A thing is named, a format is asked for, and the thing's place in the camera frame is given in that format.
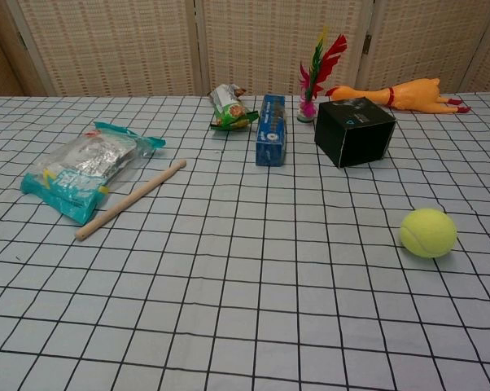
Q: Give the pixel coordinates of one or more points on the yellow tennis ball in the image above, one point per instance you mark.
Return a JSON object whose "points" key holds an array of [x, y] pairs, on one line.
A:
{"points": [[428, 233]]}

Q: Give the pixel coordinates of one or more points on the small black cardboard box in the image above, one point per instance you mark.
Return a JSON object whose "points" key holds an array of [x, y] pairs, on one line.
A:
{"points": [[330, 126]]}

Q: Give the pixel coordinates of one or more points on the blue rectangular carton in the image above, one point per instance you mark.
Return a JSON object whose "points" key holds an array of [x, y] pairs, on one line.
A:
{"points": [[271, 134]]}

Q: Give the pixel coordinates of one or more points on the green snack packet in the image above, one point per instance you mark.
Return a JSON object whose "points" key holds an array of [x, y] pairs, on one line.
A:
{"points": [[228, 112]]}

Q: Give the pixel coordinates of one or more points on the white black checkered tablecloth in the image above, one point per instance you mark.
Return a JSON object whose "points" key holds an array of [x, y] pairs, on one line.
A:
{"points": [[237, 285]]}

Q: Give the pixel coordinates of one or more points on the colourful feather shuttlecock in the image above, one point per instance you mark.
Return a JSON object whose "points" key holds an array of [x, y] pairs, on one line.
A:
{"points": [[308, 108]]}

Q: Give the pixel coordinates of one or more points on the wooden stick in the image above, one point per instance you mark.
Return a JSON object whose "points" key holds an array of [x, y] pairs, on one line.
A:
{"points": [[131, 199]]}

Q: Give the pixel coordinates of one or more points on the teal clear snack bag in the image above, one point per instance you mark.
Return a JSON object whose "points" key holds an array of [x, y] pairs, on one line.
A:
{"points": [[78, 175]]}

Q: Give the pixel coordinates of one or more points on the yellow rubber chicken toy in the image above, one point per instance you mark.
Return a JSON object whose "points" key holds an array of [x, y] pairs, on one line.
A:
{"points": [[412, 95]]}

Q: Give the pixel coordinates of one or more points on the metal screen hinge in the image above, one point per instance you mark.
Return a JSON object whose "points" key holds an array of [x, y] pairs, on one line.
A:
{"points": [[367, 43]]}

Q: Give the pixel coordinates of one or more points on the beige woven folding screen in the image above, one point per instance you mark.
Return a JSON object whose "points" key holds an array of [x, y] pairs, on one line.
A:
{"points": [[119, 45]]}

